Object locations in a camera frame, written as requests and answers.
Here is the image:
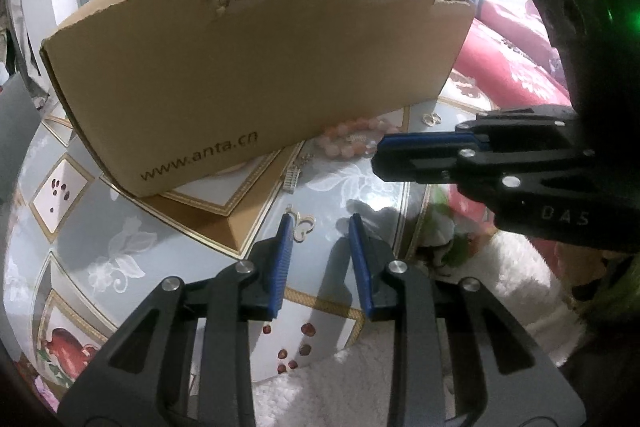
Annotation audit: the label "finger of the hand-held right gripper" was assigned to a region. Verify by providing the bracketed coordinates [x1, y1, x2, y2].
[372, 143, 640, 253]
[379, 104, 595, 154]

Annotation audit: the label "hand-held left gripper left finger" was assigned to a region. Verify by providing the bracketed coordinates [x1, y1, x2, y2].
[59, 212, 296, 427]

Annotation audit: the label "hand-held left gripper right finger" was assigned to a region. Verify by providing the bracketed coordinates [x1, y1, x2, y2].
[347, 212, 586, 427]

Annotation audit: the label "gold heart earrings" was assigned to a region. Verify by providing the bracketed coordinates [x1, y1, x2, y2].
[286, 206, 317, 244]

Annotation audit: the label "pink bead bracelet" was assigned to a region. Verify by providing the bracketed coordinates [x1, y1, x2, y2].
[319, 116, 402, 158]

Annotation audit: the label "brown cardboard box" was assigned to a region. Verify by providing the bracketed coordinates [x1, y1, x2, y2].
[40, 0, 477, 198]

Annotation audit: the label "person's right forearm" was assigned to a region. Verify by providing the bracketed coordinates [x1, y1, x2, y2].
[555, 241, 640, 363]

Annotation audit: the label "white fleece garment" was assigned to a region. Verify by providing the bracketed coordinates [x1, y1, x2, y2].
[250, 232, 588, 427]

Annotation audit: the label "grey storage box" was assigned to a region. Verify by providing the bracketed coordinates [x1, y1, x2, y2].
[0, 72, 42, 150]

